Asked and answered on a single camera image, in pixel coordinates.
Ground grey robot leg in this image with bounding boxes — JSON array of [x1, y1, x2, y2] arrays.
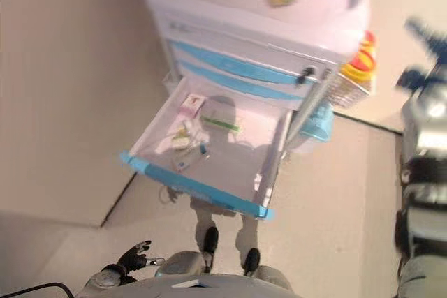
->
[[155, 226, 219, 276], [242, 248, 295, 290]]

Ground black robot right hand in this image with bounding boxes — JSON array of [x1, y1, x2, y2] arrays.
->
[[396, 17, 447, 91]]

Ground white wire basket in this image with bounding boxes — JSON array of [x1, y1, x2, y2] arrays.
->
[[328, 70, 376, 109]]

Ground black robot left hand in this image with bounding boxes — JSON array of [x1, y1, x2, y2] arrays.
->
[[117, 240, 165, 273]]

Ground green white medicine box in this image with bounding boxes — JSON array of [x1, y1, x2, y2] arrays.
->
[[200, 114, 242, 135]]

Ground yellow white medicine box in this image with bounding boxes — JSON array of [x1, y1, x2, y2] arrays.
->
[[172, 135, 191, 151]]

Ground grey robot torso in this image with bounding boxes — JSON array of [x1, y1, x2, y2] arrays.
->
[[76, 273, 294, 298]]

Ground waste bin with blue lid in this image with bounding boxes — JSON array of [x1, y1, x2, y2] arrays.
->
[[296, 100, 335, 154]]

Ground blue white medicine box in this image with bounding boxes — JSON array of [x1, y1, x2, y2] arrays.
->
[[170, 156, 204, 174]]

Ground blue white cart drawer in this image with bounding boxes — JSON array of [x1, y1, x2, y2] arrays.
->
[[176, 60, 309, 102], [119, 77, 293, 223], [167, 39, 328, 87]]

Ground yellow sharps container red lid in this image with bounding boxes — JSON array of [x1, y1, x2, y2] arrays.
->
[[339, 46, 376, 83], [359, 31, 376, 55]]

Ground pink white medicine box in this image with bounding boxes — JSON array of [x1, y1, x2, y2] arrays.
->
[[179, 93, 207, 119]]

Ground black cart keys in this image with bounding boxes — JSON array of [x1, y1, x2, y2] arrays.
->
[[296, 66, 317, 87]]

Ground black cable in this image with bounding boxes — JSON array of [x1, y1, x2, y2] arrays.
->
[[0, 281, 76, 298]]

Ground grey robot left leg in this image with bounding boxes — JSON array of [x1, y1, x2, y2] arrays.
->
[[155, 226, 219, 276]]

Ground white medical cart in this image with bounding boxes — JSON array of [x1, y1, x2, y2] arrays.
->
[[144, 0, 372, 160]]

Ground grey robot right leg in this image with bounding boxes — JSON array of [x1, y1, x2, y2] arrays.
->
[[242, 248, 295, 290]]

